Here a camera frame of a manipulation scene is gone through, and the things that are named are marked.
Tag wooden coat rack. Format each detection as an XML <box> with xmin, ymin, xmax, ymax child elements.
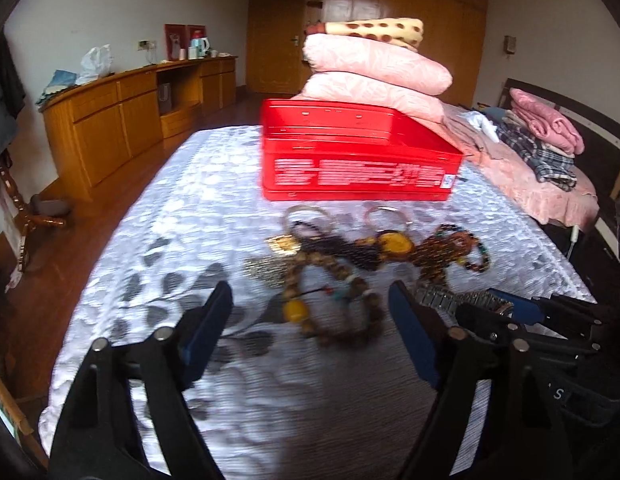
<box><xmin>0</xmin><ymin>151</ymin><xmax>67</xmax><ymax>272</ymax></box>

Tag gold filigree ornament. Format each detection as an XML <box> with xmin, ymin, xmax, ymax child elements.
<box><xmin>265</xmin><ymin>234</ymin><xmax>301</xmax><ymax>257</ymax></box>

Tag blue cloth on cabinet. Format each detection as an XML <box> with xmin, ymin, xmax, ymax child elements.
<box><xmin>36</xmin><ymin>70</ymin><xmax>78</xmax><ymax>107</ymax></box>

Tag wall socket with plug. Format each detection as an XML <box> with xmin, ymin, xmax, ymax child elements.
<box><xmin>138</xmin><ymin>40</ymin><xmax>156</xmax><ymax>51</ymax></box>

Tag wooden wardrobe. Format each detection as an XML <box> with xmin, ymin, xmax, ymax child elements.
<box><xmin>246</xmin><ymin>0</ymin><xmax>488</xmax><ymax>106</ymax></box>

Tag dark wooden headboard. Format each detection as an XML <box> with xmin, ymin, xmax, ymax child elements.
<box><xmin>498</xmin><ymin>78</ymin><xmax>620</xmax><ymax>260</ymax></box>

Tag wall mounted phone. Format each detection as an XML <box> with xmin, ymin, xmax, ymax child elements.
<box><xmin>503</xmin><ymin>36</ymin><xmax>517</xmax><ymax>55</ymax></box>

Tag pink bed cover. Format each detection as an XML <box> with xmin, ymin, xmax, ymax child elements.
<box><xmin>417</xmin><ymin>114</ymin><xmax>599</xmax><ymax>231</ymax></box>

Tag red picture frame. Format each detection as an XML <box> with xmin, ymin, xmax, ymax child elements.
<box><xmin>163</xmin><ymin>24</ymin><xmax>208</xmax><ymax>61</ymax></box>

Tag white plastic bag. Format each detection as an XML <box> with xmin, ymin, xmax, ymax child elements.
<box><xmin>76</xmin><ymin>44</ymin><xmax>112</xmax><ymax>86</ymax></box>

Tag right silver bangle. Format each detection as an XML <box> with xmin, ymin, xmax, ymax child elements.
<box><xmin>363</xmin><ymin>205</ymin><xmax>412</xmax><ymax>234</ymax></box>

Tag plaid checked shirt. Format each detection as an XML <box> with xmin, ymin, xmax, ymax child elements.
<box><xmin>496</xmin><ymin>122</ymin><xmax>578</xmax><ymax>192</ymax></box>

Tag yellow brown spotted blanket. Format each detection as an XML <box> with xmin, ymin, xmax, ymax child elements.
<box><xmin>305</xmin><ymin>18</ymin><xmax>425</xmax><ymax>52</ymax></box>

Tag black bead necklace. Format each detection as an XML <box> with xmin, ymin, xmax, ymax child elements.
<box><xmin>288</xmin><ymin>220</ymin><xmax>384</xmax><ymax>272</ymax></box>

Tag left silver bangle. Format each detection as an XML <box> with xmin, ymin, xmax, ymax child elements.
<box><xmin>281</xmin><ymin>204</ymin><xmax>336</xmax><ymax>234</ymax></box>

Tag dark hanging clothes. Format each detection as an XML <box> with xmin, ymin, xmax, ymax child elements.
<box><xmin>0</xmin><ymin>30</ymin><xmax>26</xmax><ymax>155</ymax></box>

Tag lower pink folded quilt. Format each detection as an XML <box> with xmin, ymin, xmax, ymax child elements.
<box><xmin>296</xmin><ymin>72</ymin><xmax>444</xmax><ymax>124</ymax></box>

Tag grey paper bag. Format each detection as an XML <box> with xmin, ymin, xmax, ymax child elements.
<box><xmin>157</xmin><ymin>82</ymin><xmax>173</xmax><ymax>116</ymax></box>

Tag amber bead necklace with pendant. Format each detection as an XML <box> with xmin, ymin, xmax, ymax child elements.
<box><xmin>375</xmin><ymin>223</ymin><xmax>492</xmax><ymax>287</ymax></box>

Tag pink folded clothes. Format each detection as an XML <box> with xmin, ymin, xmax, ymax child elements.
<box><xmin>509</xmin><ymin>88</ymin><xmax>585</xmax><ymax>156</ymax></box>

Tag light blue electric kettle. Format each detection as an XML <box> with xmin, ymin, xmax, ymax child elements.
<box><xmin>189</xmin><ymin>28</ymin><xmax>210</xmax><ymax>58</ymax></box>

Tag large wooden bead bracelet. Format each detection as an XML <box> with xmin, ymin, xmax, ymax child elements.
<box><xmin>280</xmin><ymin>250</ymin><xmax>386</xmax><ymax>347</ymax></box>

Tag silver bangle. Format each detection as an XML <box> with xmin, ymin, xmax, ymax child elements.
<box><xmin>281</xmin><ymin>204</ymin><xmax>336</xmax><ymax>234</ymax></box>
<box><xmin>363</xmin><ymin>205</ymin><xmax>412</xmax><ymax>234</ymax></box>

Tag long wooden sideboard cabinet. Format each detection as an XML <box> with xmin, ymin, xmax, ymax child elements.
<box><xmin>42</xmin><ymin>55</ymin><xmax>236</xmax><ymax>202</ymax></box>

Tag red tin box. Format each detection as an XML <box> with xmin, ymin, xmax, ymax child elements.
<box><xmin>261</xmin><ymin>99</ymin><xmax>463</xmax><ymax>202</ymax></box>

